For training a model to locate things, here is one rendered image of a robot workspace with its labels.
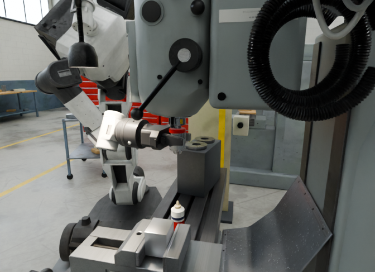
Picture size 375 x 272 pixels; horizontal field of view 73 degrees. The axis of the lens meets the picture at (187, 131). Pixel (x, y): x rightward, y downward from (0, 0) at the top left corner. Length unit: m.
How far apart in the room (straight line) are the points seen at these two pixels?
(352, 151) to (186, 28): 0.41
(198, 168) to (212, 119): 1.48
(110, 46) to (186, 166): 0.56
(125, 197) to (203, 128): 1.16
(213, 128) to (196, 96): 1.86
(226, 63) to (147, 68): 0.19
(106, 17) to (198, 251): 0.90
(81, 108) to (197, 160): 0.49
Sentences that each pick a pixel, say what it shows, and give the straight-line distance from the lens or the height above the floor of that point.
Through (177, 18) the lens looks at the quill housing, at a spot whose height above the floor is 1.53.
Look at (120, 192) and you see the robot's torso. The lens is 1.60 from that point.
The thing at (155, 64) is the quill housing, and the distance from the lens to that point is 0.60.
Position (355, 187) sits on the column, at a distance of 0.58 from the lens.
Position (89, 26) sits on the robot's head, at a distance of 0.99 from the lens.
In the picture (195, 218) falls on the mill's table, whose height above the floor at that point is 0.94.
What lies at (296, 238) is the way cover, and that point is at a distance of 0.74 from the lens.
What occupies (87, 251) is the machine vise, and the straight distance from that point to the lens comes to 0.70.
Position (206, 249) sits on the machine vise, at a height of 1.00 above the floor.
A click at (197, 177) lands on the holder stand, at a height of 1.02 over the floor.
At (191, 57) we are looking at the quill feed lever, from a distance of 0.55.
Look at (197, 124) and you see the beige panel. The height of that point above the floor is 0.94.
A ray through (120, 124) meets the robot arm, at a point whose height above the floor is 1.27.
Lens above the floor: 1.42
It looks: 13 degrees down
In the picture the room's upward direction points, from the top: straight up
